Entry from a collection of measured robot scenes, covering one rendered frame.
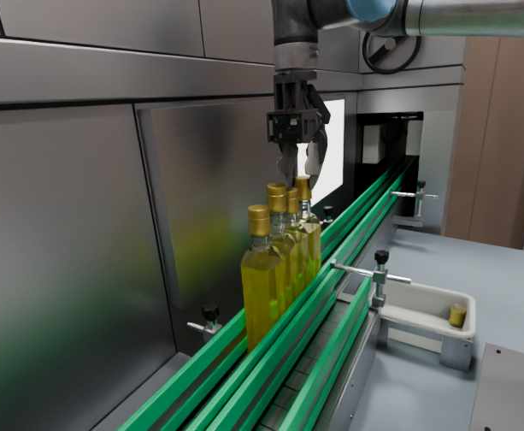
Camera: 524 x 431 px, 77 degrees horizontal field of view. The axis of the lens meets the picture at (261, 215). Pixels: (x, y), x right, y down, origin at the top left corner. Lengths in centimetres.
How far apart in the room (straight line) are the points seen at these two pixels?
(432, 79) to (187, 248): 118
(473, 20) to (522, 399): 63
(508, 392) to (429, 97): 105
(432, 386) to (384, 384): 9
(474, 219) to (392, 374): 243
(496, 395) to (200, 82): 76
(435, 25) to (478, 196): 252
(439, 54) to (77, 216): 133
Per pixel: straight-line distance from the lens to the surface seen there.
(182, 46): 63
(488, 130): 301
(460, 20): 64
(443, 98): 150
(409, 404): 79
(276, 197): 56
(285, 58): 61
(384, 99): 153
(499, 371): 85
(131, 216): 54
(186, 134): 57
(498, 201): 310
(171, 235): 56
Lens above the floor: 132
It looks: 19 degrees down
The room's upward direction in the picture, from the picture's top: 4 degrees counter-clockwise
